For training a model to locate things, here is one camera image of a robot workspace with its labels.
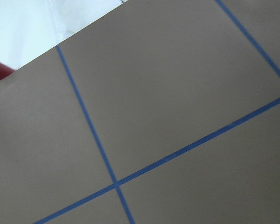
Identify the clear plastic bag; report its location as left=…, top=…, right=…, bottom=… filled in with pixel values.
left=47, top=0, right=125, bottom=43

